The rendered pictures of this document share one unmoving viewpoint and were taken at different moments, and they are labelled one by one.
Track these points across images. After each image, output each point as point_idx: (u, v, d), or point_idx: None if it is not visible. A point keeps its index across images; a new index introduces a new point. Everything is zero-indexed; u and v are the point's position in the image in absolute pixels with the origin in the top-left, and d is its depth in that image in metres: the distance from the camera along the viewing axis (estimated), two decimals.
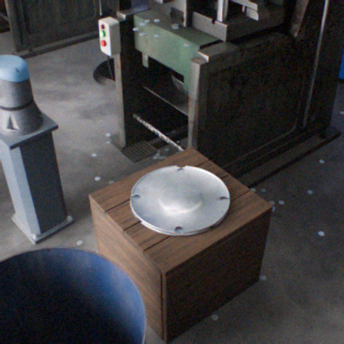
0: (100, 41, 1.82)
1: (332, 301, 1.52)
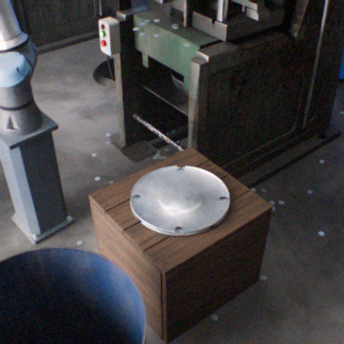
0: (100, 41, 1.82)
1: (332, 301, 1.52)
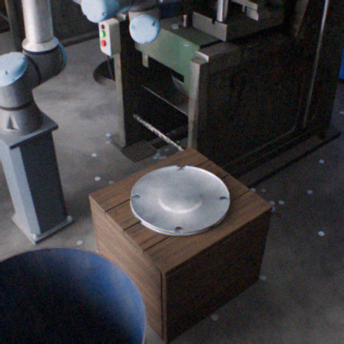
0: (100, 41, 1.82)
1: (332, 301, 1.52)
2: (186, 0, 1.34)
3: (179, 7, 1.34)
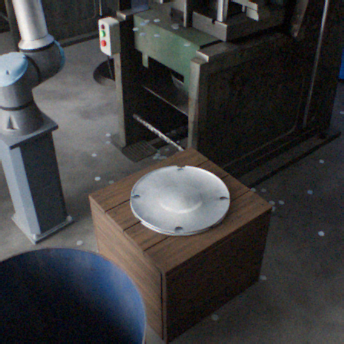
0: (100, 41, 1.82)
1: (332, 301, 1.52)
2: None
3: None
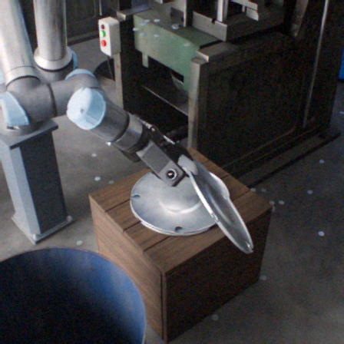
0: (100, 41, 1.82)
1: (332, 301, 1.52)
2: (182, 171, 0.98)
3: (168, 168, 0.99)
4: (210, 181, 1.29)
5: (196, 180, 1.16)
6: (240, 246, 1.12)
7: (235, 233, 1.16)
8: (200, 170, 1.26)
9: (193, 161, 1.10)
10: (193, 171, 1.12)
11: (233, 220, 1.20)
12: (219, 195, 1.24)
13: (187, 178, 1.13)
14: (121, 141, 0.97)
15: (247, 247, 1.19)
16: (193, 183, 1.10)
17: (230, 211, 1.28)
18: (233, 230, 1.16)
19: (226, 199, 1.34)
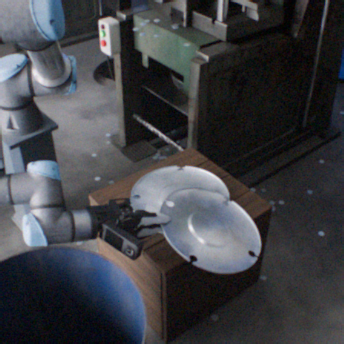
0: (100, 41, 1.82)
1: (332, 301, 1.52)
2: (136, 246, 1.07)
3: (125, 246, 1.08)
4: (203, 200, 1.31)
5: (174, 222, 1.21)
6: (233, 270, 1.16)
7: (229, 254, 1.20)
8: (186, 197, 1.30)
9: (157, 216, 1.16)
10: (163, 221, 1.18)
11: (227, 238, 1.23)
12: (210, 216, 1.27)
13: (162, 228, 1.19)
14: (77, 240, 1.09)
15: (249, 258, 1.21)
16: (164, 235, 1.17)
17: (233, 220, 1.30)
18: (226, 253, 1.20)
19: (230, 203, 1.35)
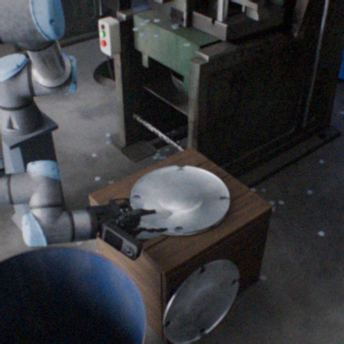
0: (100, 41, 1.82)
1: (332, 301, 1.52)
2: (136, 246, 1.07)
3: (125, 246, 1.08)
4: (223, 275, 1.37)
5: (187, 289, 1.28)
6: (179, 340, 1.36)
7: (190, 327, 1.37)
8: (217, 268, 1.33)
9: (157, 213, 1.16)
10: (164, 216, 1.17)
11: (202, 316, 1.37)
12: (213, 293, 1.36)
13: (160, 233, 1.20)
14: (77, 240, 1.09)
15: (196, 334, 1.41)
16: (170, 299, 1.25)
17: (221, 299, 1.42)
18: (190, 325, 1.36)
19: (236, 284, 1.43)
